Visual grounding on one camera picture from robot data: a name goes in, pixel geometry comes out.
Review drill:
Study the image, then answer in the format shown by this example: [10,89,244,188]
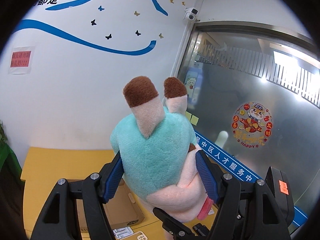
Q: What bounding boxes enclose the green potted plant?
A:
[0,121,8,146]

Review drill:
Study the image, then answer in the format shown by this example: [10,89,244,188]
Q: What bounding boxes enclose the yellow sticky notes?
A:
[185,112,199,126]

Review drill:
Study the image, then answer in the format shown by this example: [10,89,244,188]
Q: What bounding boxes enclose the red paper notice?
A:
[8,46,35,75]

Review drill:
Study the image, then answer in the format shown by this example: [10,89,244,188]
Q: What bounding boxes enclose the clear phone case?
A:
[113,226,148,240]

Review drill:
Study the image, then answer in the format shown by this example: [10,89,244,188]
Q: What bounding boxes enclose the round cartoon window sticker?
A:
[232,102,273,149]

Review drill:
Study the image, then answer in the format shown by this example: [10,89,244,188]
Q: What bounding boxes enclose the white security camera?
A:
[184,8,199,21]

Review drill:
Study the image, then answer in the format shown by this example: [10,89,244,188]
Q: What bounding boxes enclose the pink pig plush toy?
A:
[110,76,213,223]

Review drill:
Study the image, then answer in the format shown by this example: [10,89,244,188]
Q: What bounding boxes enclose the green cabinet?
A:
[1,143,22,179]

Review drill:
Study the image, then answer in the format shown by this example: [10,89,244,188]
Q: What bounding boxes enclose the brown cardboard box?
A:
[67,178,146,233]

